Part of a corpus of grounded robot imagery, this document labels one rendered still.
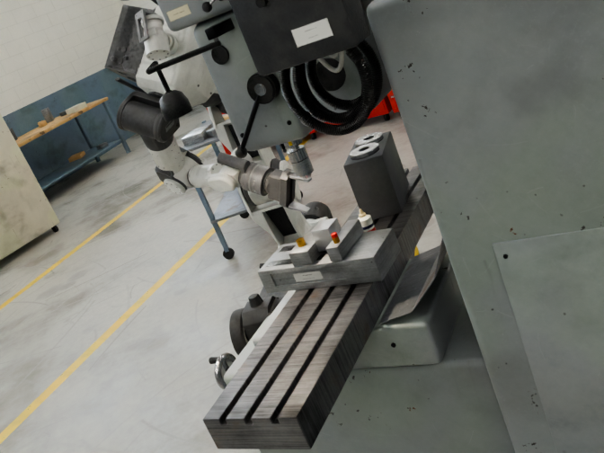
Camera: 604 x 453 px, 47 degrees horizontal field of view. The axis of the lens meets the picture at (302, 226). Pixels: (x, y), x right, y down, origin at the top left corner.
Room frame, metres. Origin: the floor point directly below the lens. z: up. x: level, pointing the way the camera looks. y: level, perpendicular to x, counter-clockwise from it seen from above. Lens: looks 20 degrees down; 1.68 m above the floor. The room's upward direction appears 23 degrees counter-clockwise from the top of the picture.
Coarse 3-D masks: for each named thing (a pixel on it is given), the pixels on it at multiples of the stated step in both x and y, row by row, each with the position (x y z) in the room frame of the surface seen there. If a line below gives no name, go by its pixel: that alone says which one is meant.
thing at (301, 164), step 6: (294, 156) 1.66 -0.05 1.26; (300, 156) 1.66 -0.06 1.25; (306, 156) 1.67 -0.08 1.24; (294, 162) 1.67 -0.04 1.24; (300, 162) 1.66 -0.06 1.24; (306, 162) 1.67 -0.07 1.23; (294, 168) 1.68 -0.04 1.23; (300, 168) 1.66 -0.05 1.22; (306, 168) 1.66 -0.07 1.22; (312, 168) 1.67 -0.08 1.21; (300, 174) 1.67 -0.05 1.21; (306, 174) 1.66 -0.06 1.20
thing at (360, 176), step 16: (368, 144) 2.01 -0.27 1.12; (384, 144) 1.99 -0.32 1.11; (352, 160) 1.96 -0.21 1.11; (368, 160) 1.91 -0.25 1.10; (384, 160) 1.90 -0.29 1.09; (400, 160) 2.09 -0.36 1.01; (352, 176) 1.94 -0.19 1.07; (368, 176) 1.92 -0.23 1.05; (384, 176) 1.90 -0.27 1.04; (400, 176) 2.02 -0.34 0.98; (368, 192) 1.93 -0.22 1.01; (384, 192) 1.91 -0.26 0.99; (400, 192) 1.95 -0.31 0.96; (368, 208) 1.93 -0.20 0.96; (384, 208) 1.91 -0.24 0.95; (400, 208) 1.90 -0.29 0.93
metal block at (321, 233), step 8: (320, 224) 1.69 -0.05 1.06; (328, 224) 1.67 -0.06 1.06; (336, 224) 1.68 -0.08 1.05; (312, 232) 1.66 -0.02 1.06; (320, 232) 1.65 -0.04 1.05; (328, 232) 1.64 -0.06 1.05; (336, 232) 1.66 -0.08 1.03; (320, 240) 1.66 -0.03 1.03; (328, 240) 1.64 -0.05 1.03; (320, 248) 1.66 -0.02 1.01
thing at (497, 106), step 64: (384, 0) 1.28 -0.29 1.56; (448, 0) 1.21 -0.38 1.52; (512, 0) 1.16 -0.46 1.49; (576, 0) 1.11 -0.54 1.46; (384, 64) 1.30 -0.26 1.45; (448, 64) 1.23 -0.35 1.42; (512, 64) 1.17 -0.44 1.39; (576, 64) 1.12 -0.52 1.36; (448, 128) 1.25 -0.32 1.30; (512, 128) 1.19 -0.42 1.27; (576, 128) 1.13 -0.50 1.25; (448, 192) 1.27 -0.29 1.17; (512, 192) 1.20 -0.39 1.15; (576, 192) 1.15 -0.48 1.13; (512, 256) 1.22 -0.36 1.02; (576, 256) 1.16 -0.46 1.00; (512, 320) 1.24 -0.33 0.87; (576, 320) 1.17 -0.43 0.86; (512, 384) 1.27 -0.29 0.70; (576, 384) 1.19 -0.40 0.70; (576, 448) 1.21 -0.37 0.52
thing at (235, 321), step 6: (234, 312) 2.42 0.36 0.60; (240, 312) 2.40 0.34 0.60; (234, 318) 2.38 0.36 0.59; (240, 318) 2.36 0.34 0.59; (234, 324) 2.35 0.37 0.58; (240, 324) 2.34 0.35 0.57; (234, 330) 2.34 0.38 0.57; (240, 330) 2.33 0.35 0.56; (234, 336) 2.33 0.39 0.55; (240, 336) 2.32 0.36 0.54; (234, 342) 2.32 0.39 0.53; (240, 342) 2.31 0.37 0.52; (246, 342) 2.32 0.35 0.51; (234, 348) 2.32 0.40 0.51; (240, 348) 2.31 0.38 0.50
